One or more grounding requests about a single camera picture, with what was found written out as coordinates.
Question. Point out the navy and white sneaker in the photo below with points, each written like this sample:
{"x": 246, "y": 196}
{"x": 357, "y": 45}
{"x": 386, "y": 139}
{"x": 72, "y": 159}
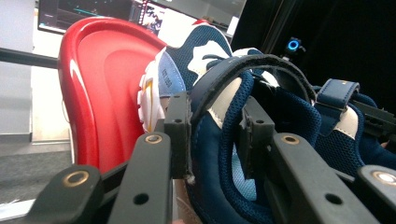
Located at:
{"x": 211, "y": 149}
{"x": 336, "y": 146}

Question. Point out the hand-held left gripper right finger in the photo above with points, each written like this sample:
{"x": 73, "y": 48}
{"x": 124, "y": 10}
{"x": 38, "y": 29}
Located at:
{"x": 258, "y": 140}

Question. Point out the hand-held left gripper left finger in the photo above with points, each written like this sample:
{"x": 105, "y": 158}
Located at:
{"x": 177, "y": 140}

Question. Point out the computer monitor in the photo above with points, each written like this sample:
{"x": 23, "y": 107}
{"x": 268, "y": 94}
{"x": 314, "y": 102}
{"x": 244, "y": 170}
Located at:
{"x": 77, "y": 14}

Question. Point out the red and black shoe rack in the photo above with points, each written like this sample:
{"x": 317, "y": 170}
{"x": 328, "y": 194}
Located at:
{"x": 109, "y": 93}

